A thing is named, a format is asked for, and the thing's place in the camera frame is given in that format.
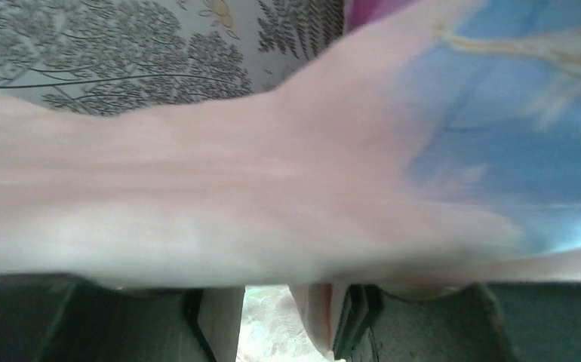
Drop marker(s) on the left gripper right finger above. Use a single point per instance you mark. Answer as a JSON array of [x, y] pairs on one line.
[[534, 322]]

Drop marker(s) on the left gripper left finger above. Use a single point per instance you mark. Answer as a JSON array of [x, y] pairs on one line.
[[60, 318]]

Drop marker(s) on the pink pillowcase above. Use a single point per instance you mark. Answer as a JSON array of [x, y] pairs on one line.
[[436, 144]]

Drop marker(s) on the floral bed sheet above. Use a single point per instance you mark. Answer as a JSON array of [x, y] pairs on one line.
[[106, 57]]

